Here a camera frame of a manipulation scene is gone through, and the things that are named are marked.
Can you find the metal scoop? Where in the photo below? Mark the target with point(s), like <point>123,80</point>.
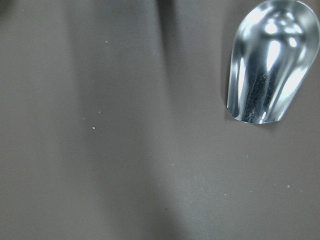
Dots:
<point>273,50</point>

